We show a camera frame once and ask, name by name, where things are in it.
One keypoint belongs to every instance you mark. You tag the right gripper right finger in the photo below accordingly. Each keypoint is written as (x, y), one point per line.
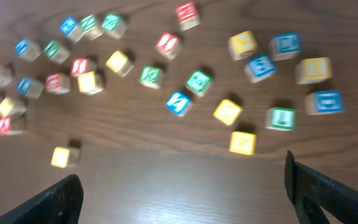
(311, 192)

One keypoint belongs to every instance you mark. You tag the red I block left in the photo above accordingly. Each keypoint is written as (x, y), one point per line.
(81, 66)

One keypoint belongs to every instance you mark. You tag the blue 5 block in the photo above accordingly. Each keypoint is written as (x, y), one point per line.
(260, 68)

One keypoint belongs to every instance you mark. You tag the green B block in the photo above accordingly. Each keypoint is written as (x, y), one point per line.
(114, 25)

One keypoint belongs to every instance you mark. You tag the blue d block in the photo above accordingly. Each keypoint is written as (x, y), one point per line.
(285, 46)
(324, 102)

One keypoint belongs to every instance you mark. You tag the blue D block lower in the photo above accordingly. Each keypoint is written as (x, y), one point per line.
(324, 102)

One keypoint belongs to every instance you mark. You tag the green F block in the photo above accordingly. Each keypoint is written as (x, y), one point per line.
(56, 52)

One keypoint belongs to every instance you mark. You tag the green N block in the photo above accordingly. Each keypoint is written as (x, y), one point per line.
(91, 27)

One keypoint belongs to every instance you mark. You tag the yellow M block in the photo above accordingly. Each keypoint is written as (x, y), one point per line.
(242, 45)

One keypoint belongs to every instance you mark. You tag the blue 2 block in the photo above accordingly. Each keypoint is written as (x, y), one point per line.
(179, 103)

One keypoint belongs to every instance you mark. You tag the blue D block upper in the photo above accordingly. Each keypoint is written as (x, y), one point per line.
(285, 46)

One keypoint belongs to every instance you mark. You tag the yellow Q block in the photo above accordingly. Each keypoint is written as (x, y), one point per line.
(227, 112)

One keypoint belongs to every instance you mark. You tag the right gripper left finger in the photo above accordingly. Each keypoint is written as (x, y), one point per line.
(60, 203)

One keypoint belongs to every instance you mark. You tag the blue L block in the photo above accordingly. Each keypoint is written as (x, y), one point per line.
(29, 88)

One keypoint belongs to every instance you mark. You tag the yellow K block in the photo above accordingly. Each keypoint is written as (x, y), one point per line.
(242, 143)

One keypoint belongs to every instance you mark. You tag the green Z block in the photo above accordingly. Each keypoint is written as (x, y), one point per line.
(199, 82)

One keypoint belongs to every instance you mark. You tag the red i block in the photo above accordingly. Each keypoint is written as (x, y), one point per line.
(168, 45)
(81, 66)

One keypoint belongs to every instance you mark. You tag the red U block centre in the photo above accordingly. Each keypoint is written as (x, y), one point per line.
(57, 83)

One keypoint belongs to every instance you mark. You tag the yellow 8 block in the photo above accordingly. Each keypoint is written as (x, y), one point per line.
(313, 70)

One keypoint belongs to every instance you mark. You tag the yellow S block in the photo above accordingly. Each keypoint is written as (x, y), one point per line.
(90, 83)

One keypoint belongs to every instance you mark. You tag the red W block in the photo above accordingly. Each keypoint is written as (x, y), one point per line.
(187, 15)

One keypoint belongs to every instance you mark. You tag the red I block right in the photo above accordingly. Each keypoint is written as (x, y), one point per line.
(168, 45)

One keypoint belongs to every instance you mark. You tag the yellow O block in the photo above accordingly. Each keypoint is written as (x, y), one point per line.
(120, 63)

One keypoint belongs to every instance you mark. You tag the green L block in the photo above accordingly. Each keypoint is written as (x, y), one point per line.
(281, 119)

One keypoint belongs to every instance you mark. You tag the blue P block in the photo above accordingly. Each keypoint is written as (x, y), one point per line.
(27, 50)

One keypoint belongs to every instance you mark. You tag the yellow C block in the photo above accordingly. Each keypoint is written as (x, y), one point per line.
(64, 157)

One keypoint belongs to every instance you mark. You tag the blue X block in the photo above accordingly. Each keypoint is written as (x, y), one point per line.
(71, 29)

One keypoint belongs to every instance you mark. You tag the green R block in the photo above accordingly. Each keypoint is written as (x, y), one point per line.
(151, 77)

